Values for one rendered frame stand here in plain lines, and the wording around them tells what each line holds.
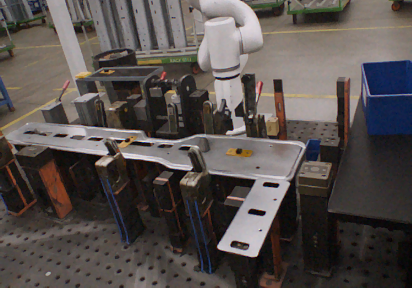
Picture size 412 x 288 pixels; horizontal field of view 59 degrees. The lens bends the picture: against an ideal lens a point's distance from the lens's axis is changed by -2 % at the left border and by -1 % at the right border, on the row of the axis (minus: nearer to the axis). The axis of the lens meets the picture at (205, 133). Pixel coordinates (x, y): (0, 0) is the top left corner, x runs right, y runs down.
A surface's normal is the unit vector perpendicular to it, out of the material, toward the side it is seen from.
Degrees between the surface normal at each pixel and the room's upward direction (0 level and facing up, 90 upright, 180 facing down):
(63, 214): 90
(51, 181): 90
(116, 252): 0
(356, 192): 0
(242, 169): 0
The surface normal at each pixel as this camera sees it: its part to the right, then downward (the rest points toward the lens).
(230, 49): 0.18, 0.44
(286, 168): -0.17, -0.88
